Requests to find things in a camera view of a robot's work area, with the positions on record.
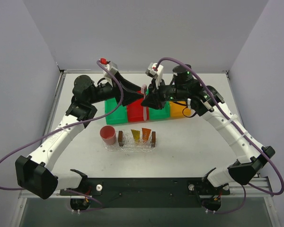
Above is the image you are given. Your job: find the brown tray handle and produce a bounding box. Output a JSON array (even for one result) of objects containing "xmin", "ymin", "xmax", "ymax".
[
  {"xmin": 118, "ymin": 131, "xmax": 124, "ymax": 147},
  {"xmin": 151, "ymin": 131, "xmax": 156, "ymax": 148}
]

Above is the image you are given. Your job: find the orange plastic bin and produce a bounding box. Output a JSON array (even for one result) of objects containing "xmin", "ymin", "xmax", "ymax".
[{"xmin": 169, "ymin": 101, "xmax": 195, "ymax": 118}]

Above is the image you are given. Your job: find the purple cable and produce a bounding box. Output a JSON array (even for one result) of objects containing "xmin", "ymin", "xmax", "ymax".
[
  {"xmin": 155, "ymin": 56, "xmax": 284, "ymax": 215},
  {"xmin": 0, "ymin": 59, "xmax": 124, "ymax": 211}
]

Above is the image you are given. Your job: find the yellow toothpaste tube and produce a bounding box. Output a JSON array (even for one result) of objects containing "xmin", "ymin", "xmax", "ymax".
[{"xmin": 131, "ymin": 129, "xmax": 140, "ymax": 143}]

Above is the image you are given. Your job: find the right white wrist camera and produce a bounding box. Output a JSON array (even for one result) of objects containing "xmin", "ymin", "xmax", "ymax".
[{"xmin": 145, "ymin": 62, "xmax": 164, "ymax": 89}]

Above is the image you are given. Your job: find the green plastic bin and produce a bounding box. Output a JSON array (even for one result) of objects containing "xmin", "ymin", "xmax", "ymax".
[
  {"xmin": 149, "ymin": 102, "xmax": 170, "ymax": 120},
  {"xmin": 105, "ymin": 98, "xmax": 128, "ymax": 125}
]

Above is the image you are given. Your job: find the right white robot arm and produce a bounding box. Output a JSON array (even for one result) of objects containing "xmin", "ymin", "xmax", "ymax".
[{"xmin": 142, "ymin": 63, "xmax": 275, "ymax": 188}]

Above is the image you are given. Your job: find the right green plastic bin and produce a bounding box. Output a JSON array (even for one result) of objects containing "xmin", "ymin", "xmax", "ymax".
[{"xmin": 149, "ymin": 102, "xmax": 170, "ymax": 120}]

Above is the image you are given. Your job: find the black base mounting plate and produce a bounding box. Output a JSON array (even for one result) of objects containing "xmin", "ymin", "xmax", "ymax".
[{"xmin": 59, "ymin": 177, "xmax": 231, "ymax": 209}]

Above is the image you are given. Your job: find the red plastic bin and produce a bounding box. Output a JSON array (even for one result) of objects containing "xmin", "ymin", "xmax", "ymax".
[{"xmin": 126, "ymin": 98, "xmax": 149, "ymax": 122}]

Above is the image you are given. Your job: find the left green plastic bin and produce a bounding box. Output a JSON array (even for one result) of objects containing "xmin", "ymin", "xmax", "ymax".
[{"xmin": 105, "ymin": 98, "xmax": 128, "ymax": 125}]

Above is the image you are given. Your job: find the right brown tray handle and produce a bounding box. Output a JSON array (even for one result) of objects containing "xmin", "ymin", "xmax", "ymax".
[{"xmin": 151, "ymin": 131, "xmax": 156, "ymax": 148}]

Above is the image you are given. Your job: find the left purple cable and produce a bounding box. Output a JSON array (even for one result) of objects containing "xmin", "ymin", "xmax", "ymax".
[{"xmin": 0, "ymin": 59, "xmax": 124, "ymax": 211}]

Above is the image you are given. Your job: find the white toothbrush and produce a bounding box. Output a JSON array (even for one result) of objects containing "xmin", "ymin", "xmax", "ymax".
[{"xmin": 141, "ymin": 84, "xmax": 148, "ymax": 122}]

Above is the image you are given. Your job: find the front aluminium rail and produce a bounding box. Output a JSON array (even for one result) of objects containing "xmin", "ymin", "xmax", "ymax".
[{"xmin": 18, "ymin": 177, "xmax": 271, "ymax": 199}]

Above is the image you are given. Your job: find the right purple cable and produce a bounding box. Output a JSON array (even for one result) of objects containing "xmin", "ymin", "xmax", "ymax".
[{"xmin": 155, "ymin": 56, "xmax": 284, "ymax": 215}]

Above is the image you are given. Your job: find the pink plastic cup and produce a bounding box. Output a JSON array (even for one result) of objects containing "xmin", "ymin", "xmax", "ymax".
[{"xmin": 100, "ymin": 125, "xmax": 116, "ymax": 145}]

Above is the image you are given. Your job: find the orange toothpaste tube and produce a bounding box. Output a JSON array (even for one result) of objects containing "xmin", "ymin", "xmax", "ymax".
[{"xmin": 142, "ymin": 128, "xmax": 151, "ymax": 142}]

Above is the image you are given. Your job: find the aluminium table edge rail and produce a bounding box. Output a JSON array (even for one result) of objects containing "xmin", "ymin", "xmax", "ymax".
[{"xmin": 61, "ymin": 70, "xmax": 231, "ymax": 98}]

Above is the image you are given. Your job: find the left brown tray handle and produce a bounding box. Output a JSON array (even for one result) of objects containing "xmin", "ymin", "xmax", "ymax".
[{"xmin": 118, "ymin": 131, "xmax": 124, "ymax": 147}]

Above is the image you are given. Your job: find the clear textured glass tray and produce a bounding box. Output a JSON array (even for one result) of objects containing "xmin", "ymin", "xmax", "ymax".
[{"xmin": 102, "ymin": 130, "xmax": 157, "ymax": 153}]

